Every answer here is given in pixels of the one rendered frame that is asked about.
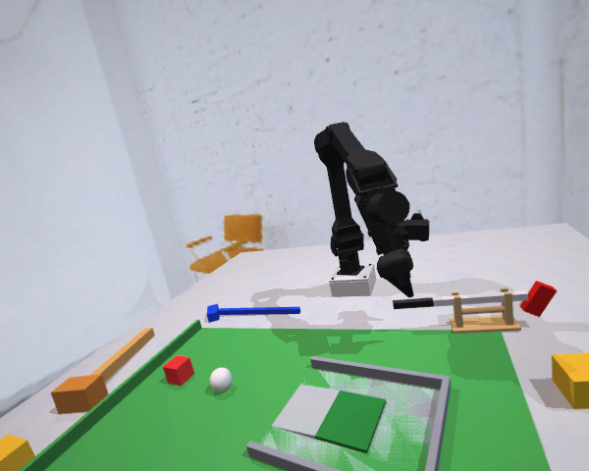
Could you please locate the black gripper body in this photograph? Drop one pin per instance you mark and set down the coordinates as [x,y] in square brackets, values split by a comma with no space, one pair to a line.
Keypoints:
[395,259]

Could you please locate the red cube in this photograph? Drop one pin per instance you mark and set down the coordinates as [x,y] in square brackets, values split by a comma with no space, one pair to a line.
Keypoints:
[178,370]

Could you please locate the green putting mat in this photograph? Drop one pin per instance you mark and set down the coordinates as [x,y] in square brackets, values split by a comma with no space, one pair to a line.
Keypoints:
[164,427]

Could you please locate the white ball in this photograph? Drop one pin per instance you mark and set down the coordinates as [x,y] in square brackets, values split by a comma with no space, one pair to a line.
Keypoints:
[221,379]

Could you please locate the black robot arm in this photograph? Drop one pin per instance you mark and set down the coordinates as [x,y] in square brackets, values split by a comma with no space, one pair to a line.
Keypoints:
[374,185]

